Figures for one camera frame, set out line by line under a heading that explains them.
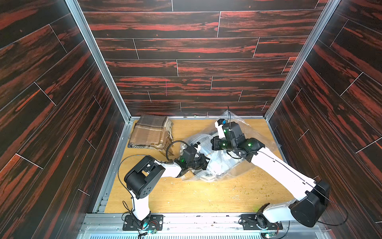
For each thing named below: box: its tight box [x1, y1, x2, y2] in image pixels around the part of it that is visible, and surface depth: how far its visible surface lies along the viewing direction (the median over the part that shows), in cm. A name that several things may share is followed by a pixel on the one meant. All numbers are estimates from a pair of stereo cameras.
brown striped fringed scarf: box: [128, 114, 174, 151], surface depth 102 cm
